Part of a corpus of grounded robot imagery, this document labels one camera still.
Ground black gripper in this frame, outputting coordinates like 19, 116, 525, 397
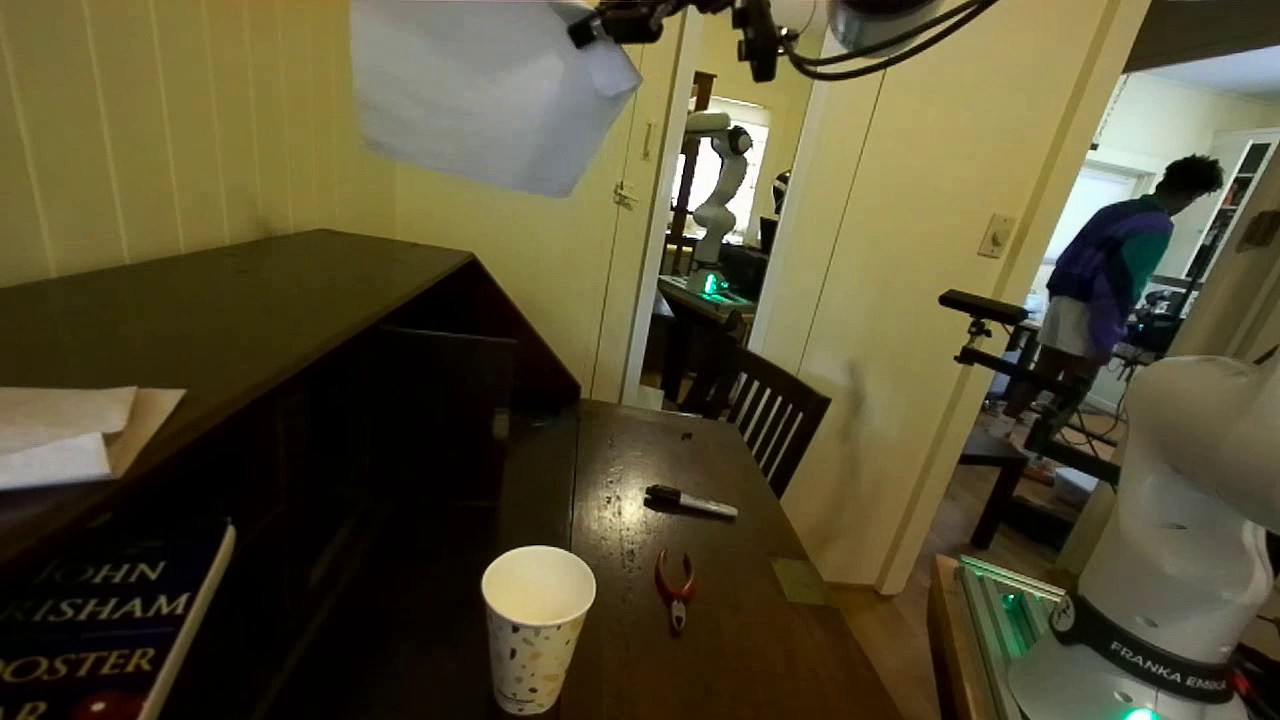
564, 0, 743, 53

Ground white paper sheet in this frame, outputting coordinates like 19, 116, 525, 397
346, 0, 644, 199

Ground dark wooden shelf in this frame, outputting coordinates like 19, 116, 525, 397
0, 222, 585, 720

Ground cream panel door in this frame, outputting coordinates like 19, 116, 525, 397
392, 0, 690, 405

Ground dark wooden slatted chair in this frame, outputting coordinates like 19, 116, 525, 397
675, 338, 835, 501

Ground black marker pen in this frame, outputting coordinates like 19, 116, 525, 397
640, 480, 740, 524

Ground black metal equipment stand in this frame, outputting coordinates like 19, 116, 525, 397
936, 283, 1133, 551

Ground person in blue jacket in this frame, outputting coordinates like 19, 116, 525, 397
1003, 153, 1226, 419

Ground tan manila envelope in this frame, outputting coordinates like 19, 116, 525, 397
101, 384, 188, 480

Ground green sticky note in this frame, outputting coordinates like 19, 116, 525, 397
766, 557, 833, 606

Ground speckled white paper cup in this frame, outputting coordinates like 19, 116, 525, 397
475, 540, 601, 720

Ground white folded paper stack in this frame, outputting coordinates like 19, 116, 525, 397
0, 384, 141, 496

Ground John Grisham book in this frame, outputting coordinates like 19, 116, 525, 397
0, 514, 241, 720

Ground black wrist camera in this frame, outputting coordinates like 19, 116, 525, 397
732, 0, 792, 89

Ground red handled pliers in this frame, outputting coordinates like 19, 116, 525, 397
653, 547, 701, 639

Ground aluminium robot base mount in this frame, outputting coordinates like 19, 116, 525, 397
955, 551, 1080, 720

